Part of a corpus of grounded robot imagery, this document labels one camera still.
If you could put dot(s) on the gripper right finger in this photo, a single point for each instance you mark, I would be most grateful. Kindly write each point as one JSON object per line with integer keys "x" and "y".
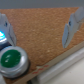
{"x": 70, "y": 28}

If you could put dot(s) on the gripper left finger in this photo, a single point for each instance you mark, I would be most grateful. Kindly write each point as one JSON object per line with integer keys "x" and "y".
{"x": 8, "y": 29}

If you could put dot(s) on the blue button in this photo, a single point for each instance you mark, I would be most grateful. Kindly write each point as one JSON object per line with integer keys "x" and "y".
{"x": 1, "y": 34}

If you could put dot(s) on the green button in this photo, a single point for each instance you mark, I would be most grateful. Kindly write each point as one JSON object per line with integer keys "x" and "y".
{"x": 11, "y": 59}

